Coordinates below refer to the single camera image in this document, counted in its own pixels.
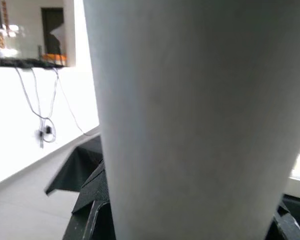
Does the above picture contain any thin hanging cable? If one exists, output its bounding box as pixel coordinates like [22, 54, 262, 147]
[14, 67, 56, 144]
[39, 66, 60, 121]

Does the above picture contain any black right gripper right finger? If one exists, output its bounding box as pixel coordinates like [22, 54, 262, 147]
[264, 201, 300, 240]

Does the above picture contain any white plastic table leg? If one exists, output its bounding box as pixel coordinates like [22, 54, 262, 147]
[82, 0, 300, 240]

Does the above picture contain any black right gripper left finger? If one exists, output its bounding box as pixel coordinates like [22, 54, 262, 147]
[61, 159, 116, 240]

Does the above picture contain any long thin trailing cable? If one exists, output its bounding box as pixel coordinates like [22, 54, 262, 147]
[56, 73, 95, 137]

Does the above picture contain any black tablecloth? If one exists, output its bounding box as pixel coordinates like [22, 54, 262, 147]
[44, 134, 300, 240]

